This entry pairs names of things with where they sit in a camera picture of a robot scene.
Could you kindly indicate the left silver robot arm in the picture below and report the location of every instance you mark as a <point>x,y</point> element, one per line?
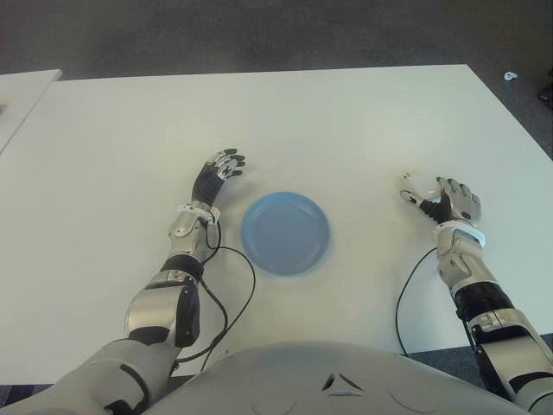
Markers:
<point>151,309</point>

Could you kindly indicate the blue plate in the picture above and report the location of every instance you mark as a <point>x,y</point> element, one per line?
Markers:
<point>285,233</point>

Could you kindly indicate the person leg with dark shoe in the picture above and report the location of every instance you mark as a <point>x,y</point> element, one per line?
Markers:
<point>546,93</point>

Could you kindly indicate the small white floor object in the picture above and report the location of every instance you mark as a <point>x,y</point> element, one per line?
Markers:
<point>509,76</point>

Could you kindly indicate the neighbouring white table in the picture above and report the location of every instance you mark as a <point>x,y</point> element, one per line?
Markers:
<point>21,99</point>

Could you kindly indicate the white charger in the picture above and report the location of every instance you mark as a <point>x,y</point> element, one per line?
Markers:
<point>421,183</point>

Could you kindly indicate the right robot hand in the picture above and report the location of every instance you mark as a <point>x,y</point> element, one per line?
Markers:
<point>462,203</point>

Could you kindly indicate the grey robot torso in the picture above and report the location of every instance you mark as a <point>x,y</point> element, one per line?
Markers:
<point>337,380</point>

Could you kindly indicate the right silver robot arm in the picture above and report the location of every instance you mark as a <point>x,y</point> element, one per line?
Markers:
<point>466,268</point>

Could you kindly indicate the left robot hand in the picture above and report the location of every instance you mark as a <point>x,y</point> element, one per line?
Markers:
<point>205,183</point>

